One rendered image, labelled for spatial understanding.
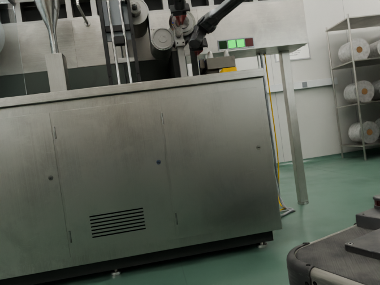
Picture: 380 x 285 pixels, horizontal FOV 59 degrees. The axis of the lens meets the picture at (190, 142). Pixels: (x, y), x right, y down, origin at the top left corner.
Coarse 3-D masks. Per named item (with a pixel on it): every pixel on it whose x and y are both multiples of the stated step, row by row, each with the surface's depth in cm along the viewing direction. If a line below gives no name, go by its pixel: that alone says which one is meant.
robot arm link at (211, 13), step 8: (232, 0) 148; (240, 0) 146; (216, 8) 159; (224, 8) 153; (232, 8) 152; (208, 16) 161; (216, 16) 159; (224, 16) 158; (200, 24) 166; (208, 24) 166; (216, 24) 163
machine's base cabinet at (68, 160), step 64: (0, 128) 149; (64, 128) 152; (128, 128) 156; (192, 128) 160; (256, 128) 164; (0, 192) 149; (64, 192) 152; (128, 192) 156; (192, 192) 160; (256, 192) 164; (0, 256) 149; (64, 256) 153; (128, 256) 157
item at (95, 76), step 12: (156, 60) 216; (168, 60) 217; (36, 72) 207; (72, 72) 210; (84, 72) 211; (96, 72) 212; (120, 72) 214; (132, 72) 215; (144, 72) 216; (156, 72) 216; (168, 72) 217; (36, 84) 207; (48, 84) 208; (72, 84) 210; (84, 84) 211; (96, 84) 212; (108, 84) 213
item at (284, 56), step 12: (288, 60) 244; (288, 72) 244; (288, 84) 244; (288, 96) 244; (288, 108) 245; (288, 120) 248; (288, 132) 251; (300, 144) 246; (300, 156) 246; (300, 168) 246; (300, 180) 246; (300, 192) 246; (300, 204) 247
